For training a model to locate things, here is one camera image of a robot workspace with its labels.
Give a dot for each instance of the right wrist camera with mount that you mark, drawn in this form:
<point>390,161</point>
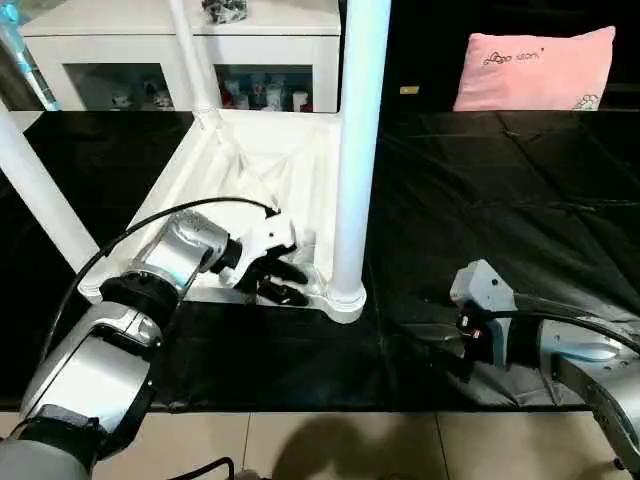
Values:
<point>480,290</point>

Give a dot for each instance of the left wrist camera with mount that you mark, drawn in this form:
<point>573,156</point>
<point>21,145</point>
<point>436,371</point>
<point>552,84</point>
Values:
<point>265,238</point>

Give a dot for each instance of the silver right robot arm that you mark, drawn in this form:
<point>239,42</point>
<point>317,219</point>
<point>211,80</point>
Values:
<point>580,370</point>

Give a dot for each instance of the black work mat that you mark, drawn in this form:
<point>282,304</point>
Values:
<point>500,220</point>

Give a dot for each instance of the dark ornament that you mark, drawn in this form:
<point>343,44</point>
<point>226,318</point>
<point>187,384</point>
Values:
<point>225,10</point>

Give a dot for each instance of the white cabinet with glass doors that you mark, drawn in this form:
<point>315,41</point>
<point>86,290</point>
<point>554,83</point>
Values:
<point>130,50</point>

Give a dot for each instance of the white plastic table leg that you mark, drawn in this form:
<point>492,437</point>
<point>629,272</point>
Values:
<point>40,190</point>
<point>195,60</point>
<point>360,140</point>

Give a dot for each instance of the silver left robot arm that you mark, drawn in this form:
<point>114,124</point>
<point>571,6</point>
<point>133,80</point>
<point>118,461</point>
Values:
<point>140,300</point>

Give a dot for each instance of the pink pillow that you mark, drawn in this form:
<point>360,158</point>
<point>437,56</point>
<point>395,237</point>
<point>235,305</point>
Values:
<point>535,70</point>

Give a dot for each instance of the white plastic table top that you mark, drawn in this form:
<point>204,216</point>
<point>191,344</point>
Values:
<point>260,170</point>

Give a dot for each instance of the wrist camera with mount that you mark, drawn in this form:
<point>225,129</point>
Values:
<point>480,290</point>
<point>265,238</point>

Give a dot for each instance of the black furniture with yellow label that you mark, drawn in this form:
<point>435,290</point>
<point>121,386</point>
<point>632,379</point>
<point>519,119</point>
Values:
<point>420,45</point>

